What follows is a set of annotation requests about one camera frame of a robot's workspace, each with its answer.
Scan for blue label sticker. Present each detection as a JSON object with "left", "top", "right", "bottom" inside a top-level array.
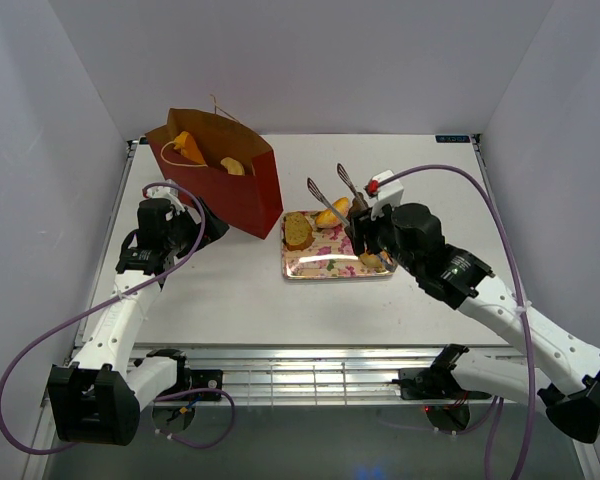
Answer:
[{"left": 435, "top": 134, "right": 471, "bottom": 144}]

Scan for toast slice bread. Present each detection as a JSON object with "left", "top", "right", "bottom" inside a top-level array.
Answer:
[{"left": 284, "top": 212, "right": 314, "bottom": 251}]

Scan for braided twisted bread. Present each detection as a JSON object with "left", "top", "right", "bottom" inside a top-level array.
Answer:
[{"left": 173, "top": 131, "right": 207, "bottom": 166}]

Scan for brown chocolate figure bread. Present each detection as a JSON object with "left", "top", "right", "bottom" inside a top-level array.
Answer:
[{"left": 349, "top": 192, "right": 369, "bottom": 215}]

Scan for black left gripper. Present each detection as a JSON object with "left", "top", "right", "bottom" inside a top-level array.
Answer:
[{"left": 165, "top": 196, "right": 229, "bottom": 259}]

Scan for metal serving tongs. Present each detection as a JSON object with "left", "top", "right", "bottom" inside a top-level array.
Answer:
[{"left": 305, "top": 162, "right": 399, "bottom": 274}]

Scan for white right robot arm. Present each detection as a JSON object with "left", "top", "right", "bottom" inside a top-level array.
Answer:
[{"left": 347, "top": 170, "right": 600, "bottom": 444}]

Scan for floral serving tray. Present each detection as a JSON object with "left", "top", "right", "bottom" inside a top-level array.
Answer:
[{"left": 280, "top": 211, "right": 394, "bottom": 281}]

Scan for aluminium frame rail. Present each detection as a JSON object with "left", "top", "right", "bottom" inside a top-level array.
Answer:
[{"left": 49, "top": 344, "right": 546, "bottom": 409}]

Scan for red paper bag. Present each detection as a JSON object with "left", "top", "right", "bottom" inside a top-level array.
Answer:
[{"left": 146, "top": 108, "right": 283, "bottom": 239}]

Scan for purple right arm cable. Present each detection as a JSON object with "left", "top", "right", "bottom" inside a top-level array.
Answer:
[{"left": 379, "top": 164, "right": 536, "bottom": 480}]

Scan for large orange muffin bread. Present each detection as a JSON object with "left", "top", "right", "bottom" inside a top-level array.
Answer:
[{"left": 220, "top": 157, "right": 246, "bottom": 176}]

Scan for small oval bread roll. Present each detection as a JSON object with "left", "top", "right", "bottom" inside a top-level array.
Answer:
[{"left": 315, "top": 197, "right": 351, "bottom": 229}]

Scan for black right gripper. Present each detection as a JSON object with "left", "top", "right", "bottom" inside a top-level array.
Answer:
[{"left": 343, "top": 198, "right": 420, "bottom": 277}]

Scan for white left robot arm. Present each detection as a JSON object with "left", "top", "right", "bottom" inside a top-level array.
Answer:
[{"left": 47, "top": 183, "right": 228, "bottom": 446}]

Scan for round scored bun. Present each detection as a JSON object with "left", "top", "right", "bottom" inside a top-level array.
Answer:
[{"left": 359, "top": 253, "right": 391, "bottom": 270}]

